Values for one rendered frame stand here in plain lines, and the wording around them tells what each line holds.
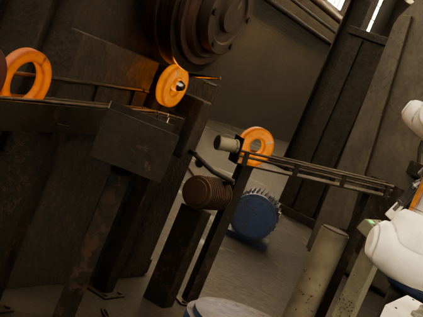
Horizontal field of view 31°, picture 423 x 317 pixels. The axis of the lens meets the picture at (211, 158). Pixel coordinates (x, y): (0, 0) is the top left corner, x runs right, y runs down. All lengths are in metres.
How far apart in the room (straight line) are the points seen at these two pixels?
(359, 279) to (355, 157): 2.32
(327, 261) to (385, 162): 2.21
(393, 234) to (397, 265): 0.09
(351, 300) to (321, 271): 0.16
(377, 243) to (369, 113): 3.05
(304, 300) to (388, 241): 0.85
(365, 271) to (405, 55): 2.52
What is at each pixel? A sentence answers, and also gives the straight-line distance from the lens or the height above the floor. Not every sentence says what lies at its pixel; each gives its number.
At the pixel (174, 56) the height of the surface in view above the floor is 0.91.
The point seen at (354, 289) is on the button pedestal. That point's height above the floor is 0.34.
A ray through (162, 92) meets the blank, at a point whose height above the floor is 0.78.
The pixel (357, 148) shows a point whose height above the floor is 0.81.
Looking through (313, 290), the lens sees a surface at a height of 0.27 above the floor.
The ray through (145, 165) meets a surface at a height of 0.61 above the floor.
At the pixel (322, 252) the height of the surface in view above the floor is 0.42.
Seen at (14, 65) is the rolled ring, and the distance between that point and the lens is 2.13.
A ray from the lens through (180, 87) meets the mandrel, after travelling 2.73.
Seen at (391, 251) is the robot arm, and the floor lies 0.63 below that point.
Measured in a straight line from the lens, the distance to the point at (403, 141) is 5.20.
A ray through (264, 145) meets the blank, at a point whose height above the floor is 0.72.
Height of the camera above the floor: 0.91
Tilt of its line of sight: 6 degrees down
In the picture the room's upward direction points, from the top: 23 degrees clockwise
